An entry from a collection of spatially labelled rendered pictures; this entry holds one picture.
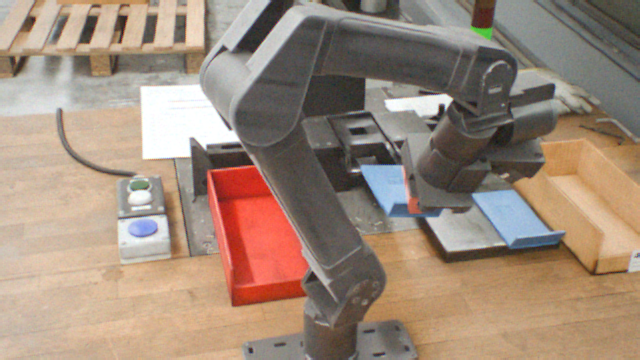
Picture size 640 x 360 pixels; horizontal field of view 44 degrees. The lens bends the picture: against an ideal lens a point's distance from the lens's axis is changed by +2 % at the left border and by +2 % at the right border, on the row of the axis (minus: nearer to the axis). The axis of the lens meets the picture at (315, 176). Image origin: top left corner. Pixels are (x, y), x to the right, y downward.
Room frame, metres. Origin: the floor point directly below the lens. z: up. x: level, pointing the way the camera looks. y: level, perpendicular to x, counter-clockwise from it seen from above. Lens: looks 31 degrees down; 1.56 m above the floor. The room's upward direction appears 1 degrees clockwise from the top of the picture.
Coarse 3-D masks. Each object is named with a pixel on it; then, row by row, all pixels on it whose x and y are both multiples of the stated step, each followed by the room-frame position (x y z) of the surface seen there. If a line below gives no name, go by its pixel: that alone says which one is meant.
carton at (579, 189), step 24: (552, 144) 1.11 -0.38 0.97; (576, 144) 1.12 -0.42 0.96; (552, 168) 1.11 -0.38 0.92; (576, 168) 1.12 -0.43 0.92; (600, 168) 1.07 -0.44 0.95; (528, 192) 1.04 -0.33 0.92; (552, 192) 0.98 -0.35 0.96; (576, 192) 1.07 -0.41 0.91; (600, 192) 1.06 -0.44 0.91; (624, 192) 1.00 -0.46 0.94; (552, 216) 0.97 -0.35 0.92; (576, 216) 0.92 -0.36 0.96; (600, 216) 1.00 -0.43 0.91; (624, 216) 0.99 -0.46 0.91; (576, 240) 0.90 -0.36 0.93; (600, 240) 0.86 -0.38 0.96; (624, 240) 0.94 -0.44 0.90; (600, 264) 0.86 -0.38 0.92; (624, 264) 0.87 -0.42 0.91
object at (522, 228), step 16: (496, 192) 1.03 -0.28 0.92; (512, 192) 1.03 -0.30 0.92; (480, 208) 0.99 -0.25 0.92; (496, 208) 0.98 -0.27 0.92; (512, 208) 0.99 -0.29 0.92; (528, 208) 0.99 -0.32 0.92; (496, 224) 0.94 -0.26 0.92; (512, 224) 0.94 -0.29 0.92; (528, 224) 0.94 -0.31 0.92; (512, 240) 0.90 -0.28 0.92; (528, 240) 0.88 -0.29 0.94; (544, 240) 0.89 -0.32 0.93
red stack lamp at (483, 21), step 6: (474, 12) 1.32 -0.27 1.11; (480, 12) 1.31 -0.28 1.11; (486, 12) 1.30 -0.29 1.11; (492, 12) 1.31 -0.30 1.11; (474, 18) 1.31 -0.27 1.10; (480, 18) 1.31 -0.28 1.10; (486, 18) 1.31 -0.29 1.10; (492, 18) 1.31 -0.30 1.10; (474, 24) 1.31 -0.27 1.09; (480, 24) 1.31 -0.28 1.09; (486, 24) 1.31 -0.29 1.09
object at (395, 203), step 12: (372, 168) 0.97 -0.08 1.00; (384, 168) 0.97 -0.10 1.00; (396, 168) 0.97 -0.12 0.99; (372, 180) 0.93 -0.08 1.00; (384, 180) 0.93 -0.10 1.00; (384, 192) 0.90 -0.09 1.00; (396, 192) 0.90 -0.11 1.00; (384, 204) 0.86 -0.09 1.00; (396, 204) 0.83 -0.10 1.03; (396, 216) 0.84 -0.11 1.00; (408, 216) 0.84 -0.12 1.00; (420, 216) 0.85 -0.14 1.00; (432, 216) 0.85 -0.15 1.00
